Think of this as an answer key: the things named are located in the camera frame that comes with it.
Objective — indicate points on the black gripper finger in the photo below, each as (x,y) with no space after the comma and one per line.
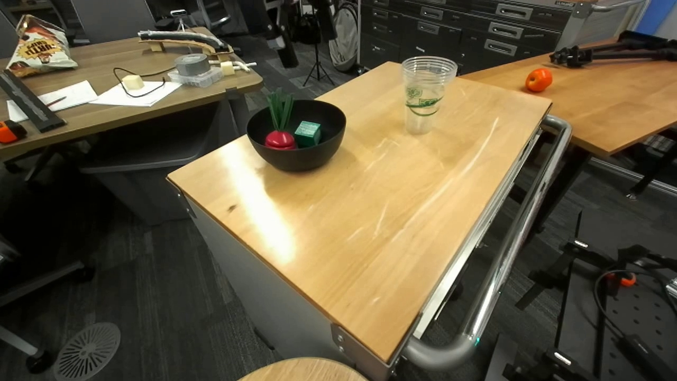
(324,16)
(286,49)

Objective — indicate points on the red toy radish green leaves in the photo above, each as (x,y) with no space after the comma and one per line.
(279,140)

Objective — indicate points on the white plug adapter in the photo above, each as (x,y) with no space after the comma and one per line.
(228,68)

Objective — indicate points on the black drawer cabinet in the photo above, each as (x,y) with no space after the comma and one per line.
(394,34)

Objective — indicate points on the green cube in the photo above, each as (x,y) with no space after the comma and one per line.
(308,132)

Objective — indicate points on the gray tape roll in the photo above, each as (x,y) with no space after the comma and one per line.
(193,66)

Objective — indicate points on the black bowl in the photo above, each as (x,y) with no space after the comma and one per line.
(303,159)

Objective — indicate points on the curved black white headband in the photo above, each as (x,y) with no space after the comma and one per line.
(169,32)

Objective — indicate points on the small cream roll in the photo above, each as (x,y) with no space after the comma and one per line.
(134,81)

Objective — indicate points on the white paper sheet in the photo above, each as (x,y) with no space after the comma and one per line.
(71,96)
(113,98)

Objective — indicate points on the brown office desk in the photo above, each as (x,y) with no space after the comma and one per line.
(107,118)

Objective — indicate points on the orange toy fruit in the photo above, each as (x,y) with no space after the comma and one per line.
(537,79)

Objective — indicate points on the gray cart with wooden top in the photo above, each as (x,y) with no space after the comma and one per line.
(246,281)

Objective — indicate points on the chips bag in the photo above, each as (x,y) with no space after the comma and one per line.
(39,50)

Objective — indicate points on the gray plastic bin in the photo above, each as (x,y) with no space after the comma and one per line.
(599,22)

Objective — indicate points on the small orange object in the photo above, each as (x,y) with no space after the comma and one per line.
(9,134)

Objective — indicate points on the light wooden table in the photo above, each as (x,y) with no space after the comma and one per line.
(620,112)

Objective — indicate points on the round wooden stool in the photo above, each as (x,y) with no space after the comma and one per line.
(303,370)

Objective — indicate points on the orange clamp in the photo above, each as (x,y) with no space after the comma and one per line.
(626,279)

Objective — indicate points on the black perforated breadboard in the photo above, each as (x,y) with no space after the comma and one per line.
(647,317)

